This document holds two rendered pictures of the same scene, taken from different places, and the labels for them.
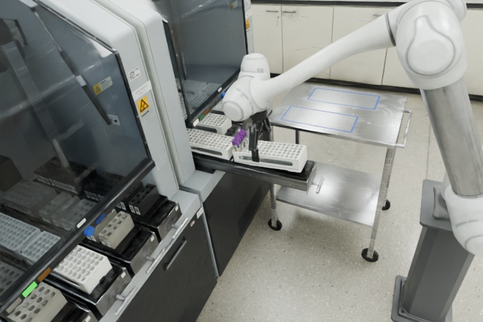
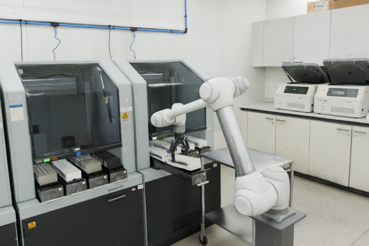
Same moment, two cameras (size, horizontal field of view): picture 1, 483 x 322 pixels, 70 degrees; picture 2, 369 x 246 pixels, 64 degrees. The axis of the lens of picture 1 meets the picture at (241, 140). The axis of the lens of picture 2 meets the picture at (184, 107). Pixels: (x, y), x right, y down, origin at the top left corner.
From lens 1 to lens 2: 1.26 m
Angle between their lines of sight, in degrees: 34
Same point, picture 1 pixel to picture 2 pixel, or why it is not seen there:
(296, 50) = (284, 148)
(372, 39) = not seen: hidden behind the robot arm
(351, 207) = (247, 232)
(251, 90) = (163, 112)
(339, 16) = (314, 127)
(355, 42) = not seen: hidden behind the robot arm
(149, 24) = (139, 83)
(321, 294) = not seen: outside the picture
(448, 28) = (212, 82)
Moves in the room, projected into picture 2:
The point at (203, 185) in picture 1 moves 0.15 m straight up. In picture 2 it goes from (147, 172) to (146, 154)
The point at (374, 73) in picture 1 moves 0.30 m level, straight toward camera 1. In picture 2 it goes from (341, 175) to (331, 182)
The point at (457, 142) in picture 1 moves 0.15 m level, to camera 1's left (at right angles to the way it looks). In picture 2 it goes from (228, 139) to (202, 138)
